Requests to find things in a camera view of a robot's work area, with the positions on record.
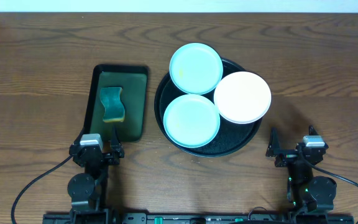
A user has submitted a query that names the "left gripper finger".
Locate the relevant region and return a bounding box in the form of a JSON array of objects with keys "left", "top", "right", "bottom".
[
  {"left": 110, "top": 125, "right": 122, "bottom": 152},
  {"left": 72, "top": 128, "right": 85, "bottom": 146}
]

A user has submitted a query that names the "green yellow sponge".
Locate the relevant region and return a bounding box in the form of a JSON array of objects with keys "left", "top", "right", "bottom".
[{"left": 99, "top": 87, "right": 125, "bottom": 123}]

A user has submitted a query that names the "pink white plate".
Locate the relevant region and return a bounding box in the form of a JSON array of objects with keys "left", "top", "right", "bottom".
[{"left": 213, "top": 72, "right": 272, "bottom": 124}]

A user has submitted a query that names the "mint green plate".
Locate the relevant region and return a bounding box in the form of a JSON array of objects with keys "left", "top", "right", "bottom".
[
  {"left": 169, "top": 43, "right": 223, "bottom": 95},
  {"left": 163, "top": 94, "right": 221, "bottom": 148}
]

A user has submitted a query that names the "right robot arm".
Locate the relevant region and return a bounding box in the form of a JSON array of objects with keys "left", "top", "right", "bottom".
[{"left": 265, "top": 126, "right": 337, "bottom": 223}]

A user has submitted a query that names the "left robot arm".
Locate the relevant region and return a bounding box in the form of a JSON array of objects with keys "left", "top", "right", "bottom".
[{"left": 67, "top": 128, "right": 124, "bottom": 224}]

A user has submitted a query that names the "black rectangular tray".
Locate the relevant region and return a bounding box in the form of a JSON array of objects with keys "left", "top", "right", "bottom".
[{"left": 83, "top": 64, "right": 149, "bottom": 142}]

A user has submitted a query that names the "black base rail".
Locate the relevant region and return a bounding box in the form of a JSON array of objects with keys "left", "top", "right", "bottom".
[{"left": 42, "top": 213, "right": 354, "bottom": 224}]

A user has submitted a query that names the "left black cable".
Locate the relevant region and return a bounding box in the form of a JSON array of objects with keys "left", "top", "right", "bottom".
[{"left": 10, "top": 154, "right": 74, "bottom": 224}]

